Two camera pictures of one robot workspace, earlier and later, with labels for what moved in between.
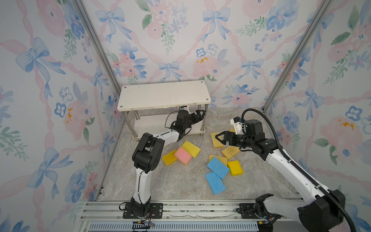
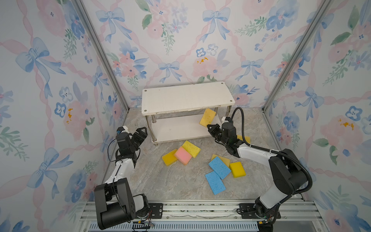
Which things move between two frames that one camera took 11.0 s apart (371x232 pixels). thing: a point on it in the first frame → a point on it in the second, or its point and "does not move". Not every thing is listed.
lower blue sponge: (215, 182) does not move
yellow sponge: (216, 143) → (207, 117)
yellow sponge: (169, 158) does not move
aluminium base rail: (107, 216) does not move
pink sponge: (183, 155) does not move
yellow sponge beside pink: (193, 150) does not move
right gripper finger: (226, 134) → (213, 129)
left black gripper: (198, 116) → (142, 135)
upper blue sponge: (218, 167) does not move
